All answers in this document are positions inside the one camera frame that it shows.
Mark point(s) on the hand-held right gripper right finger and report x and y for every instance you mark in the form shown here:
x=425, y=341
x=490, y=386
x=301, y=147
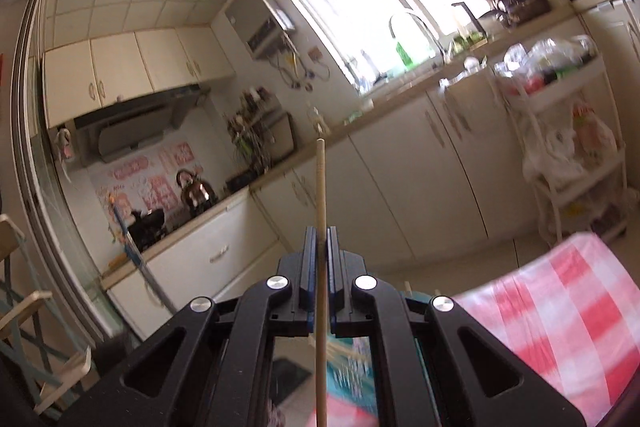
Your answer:
x=336, y=277

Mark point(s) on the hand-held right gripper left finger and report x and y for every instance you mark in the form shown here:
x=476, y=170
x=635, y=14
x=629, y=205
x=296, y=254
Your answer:
x=306, y=277

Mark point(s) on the teal plastic tray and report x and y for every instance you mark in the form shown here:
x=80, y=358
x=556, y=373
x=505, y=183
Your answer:
x=350, y=382

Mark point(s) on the black tray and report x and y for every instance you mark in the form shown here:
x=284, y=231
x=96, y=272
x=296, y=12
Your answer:
x=242, y=183

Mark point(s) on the white base cabinets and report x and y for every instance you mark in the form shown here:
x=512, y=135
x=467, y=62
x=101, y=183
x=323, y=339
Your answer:
x=400, y=177

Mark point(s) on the steel kettle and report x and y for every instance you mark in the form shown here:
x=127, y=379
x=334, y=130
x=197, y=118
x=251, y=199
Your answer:
x=195, y=194

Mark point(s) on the clear plastic bottle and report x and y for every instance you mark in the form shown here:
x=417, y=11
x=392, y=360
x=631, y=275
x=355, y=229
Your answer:
x=316, y=119

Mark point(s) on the black wok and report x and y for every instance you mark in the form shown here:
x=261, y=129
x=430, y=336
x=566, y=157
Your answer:
x=147, y=229

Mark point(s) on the red white checkered tablecloth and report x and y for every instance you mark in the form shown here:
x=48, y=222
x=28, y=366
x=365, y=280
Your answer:
x=550, y=307

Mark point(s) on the grey range hood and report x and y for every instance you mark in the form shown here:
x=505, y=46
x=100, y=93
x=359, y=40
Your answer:
x=130, y=132

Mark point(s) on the green dish soap bottle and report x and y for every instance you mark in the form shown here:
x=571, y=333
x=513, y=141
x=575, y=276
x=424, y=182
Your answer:
x=406, y=56

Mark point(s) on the white plastic bag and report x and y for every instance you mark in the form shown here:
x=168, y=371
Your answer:
x=550, y=157

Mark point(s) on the sliding glass door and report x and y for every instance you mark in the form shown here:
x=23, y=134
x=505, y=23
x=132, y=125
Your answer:
x=55, y=217

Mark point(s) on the silver water heater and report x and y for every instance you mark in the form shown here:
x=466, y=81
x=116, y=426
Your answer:
x=255, y=22

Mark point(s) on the chrome kitchen faucet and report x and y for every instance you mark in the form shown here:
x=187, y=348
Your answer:
x=425, y=27

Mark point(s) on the pink hanging toy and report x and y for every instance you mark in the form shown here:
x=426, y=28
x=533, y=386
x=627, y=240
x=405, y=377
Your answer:
x=65, y=144

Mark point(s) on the white folding stool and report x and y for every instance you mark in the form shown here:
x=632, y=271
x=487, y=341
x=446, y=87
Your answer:
x=30, y=307

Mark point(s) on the white storage cart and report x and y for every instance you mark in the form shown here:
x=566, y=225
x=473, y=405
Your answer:
x=560, y=97

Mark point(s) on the black faucet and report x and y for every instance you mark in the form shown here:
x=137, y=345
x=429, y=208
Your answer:
x=467, y=17

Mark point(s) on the pink plastic bag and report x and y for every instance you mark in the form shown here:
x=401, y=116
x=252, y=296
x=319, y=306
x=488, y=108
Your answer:
x=595, y=137

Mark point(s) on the clear plastic bags of food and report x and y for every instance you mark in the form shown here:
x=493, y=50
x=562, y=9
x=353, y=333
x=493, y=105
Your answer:
x=545, y=62

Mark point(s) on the tall white cabinet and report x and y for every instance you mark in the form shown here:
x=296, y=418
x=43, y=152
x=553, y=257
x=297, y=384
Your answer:
x=615, y=82

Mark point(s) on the wall utensil rack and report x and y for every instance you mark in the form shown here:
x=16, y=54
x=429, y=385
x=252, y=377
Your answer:
x=250, y=132

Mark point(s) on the pink wall stickers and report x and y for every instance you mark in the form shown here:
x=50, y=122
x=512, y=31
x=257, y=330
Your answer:
x=150, y=177

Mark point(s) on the white wall cabinets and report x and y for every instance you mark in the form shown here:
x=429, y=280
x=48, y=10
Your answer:
x=130, y=67

